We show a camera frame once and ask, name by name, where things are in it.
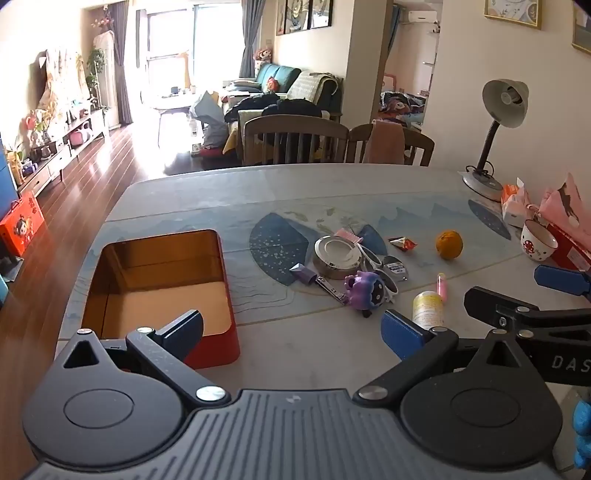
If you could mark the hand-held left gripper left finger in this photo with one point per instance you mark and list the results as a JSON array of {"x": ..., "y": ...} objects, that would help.
[{"x": 184, "y": 334}]

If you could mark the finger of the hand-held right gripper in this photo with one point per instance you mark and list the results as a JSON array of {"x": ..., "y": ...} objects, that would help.
[
  {"x": 561, "y": 279},
  {"x": 485, "y": 300}
]

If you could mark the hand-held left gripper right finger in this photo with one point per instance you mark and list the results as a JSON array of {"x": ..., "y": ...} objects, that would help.
[{"x": 401, "y": 339}]

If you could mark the red metal tin box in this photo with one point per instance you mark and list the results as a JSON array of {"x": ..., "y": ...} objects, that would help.
[{"x": 138, "y": 300}]

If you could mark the red candy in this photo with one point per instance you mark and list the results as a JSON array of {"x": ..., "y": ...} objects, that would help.
[{"x": 403, "y": 243}]

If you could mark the person's right hand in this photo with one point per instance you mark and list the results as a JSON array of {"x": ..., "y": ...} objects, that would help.
[{"x": 582, "y": 431}]

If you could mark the red cardboard box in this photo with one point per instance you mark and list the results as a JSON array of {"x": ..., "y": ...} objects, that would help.
[{"x": 572, "y": 247}]

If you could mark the small white yellow bottle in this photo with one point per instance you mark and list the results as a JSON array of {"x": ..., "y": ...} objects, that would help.
[{"x": 427, "y": 310}]

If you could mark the white mushroom print bowl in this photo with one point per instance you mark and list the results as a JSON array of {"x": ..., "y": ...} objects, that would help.
[{"x": 538, "y": 242}]

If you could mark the pink lip balm tube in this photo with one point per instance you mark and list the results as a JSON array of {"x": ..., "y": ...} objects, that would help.
[{"x": 442, "y": 286}]

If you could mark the purple toy figure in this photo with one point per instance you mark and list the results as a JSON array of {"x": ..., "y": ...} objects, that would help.
[{"x": 364, "y": 290}]

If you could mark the orange fruit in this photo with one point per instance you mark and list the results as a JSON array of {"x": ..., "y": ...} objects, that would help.
[{"x": 449, "y": 244}]

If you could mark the pink paper bag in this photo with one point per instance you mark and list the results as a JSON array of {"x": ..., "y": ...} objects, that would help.
[{"x": 568, "y": 203}]

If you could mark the orange white tissue pack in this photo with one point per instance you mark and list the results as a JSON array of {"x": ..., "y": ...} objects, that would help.
[{"x": 515, "y": 207}]

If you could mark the brown tape roll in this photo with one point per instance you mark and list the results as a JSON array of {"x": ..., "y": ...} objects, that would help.
[{"x": 334, "y": 258}]

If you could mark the pink ribbed tray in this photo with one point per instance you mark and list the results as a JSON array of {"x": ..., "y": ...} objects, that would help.
[{"x": 347, "y": 235}]

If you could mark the grey desk lamp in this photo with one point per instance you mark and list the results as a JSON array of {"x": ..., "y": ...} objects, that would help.
[{"x": 505, "y": 99}]

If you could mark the pink towel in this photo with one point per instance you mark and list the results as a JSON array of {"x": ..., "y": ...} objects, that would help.
[{"x": 383, "y": 141}]

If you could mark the red cartoon gift box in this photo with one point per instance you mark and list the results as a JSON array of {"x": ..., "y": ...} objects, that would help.
[{"x": 21, "y": 226}]

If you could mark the cluttered bed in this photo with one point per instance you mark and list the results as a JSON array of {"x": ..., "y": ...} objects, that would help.
[{"x": 401, "y": 106}]

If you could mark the pale blue plastic bag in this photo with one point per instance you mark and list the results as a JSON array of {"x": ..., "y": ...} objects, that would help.
[{"x": 207, "y": 117}]

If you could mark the wooden tv cabinet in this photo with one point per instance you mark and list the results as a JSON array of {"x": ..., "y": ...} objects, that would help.
[{"x": 69, "y": 143}]

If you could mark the wooden slatted dining chair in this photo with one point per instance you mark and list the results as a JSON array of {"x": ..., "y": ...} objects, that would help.
[{"x": 295, "y": 127}]

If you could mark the white coffee table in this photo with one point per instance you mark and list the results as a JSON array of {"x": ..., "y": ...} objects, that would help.
[{"x": 173, "y": 99}]

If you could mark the blue front water dispenser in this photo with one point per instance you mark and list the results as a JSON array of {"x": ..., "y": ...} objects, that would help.
[{"x": 5, "y": 177}]

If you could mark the dark clothes pile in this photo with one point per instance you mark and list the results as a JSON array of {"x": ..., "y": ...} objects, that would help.
[{"x": 277, "y": 108}]

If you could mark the orange cushion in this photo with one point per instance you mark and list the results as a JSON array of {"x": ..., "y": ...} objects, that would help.
[{"x": 271, "y": 84}]

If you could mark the light quilted sofa blanket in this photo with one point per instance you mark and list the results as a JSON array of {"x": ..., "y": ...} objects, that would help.
[{"x": 311, "y": 85}]

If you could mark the blue door curtain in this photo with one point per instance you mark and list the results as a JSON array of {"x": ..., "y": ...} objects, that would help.
[{"x": 395, "y": 41}]

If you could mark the dark green sofa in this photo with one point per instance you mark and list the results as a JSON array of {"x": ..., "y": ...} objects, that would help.
[{"x": 277, "y": 74}]

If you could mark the grey window curtain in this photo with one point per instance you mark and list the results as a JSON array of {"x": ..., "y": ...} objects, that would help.
[
  {"x": 122, "y": 60},
  {"x": 249, "y": 37}
]

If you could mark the gold framed wall picture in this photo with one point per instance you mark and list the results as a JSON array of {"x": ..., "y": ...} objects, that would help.
[
  {"x": 512, "y": 11},
  {"x": 582, "y": 30}
]

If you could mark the white wall air conditioner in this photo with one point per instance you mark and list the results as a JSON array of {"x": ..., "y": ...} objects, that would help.
[{"x": 418, "y": 16}]

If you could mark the dark framed wall pictures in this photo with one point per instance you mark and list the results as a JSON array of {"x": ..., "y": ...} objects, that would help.
[{"x": 300, "y": 16}]

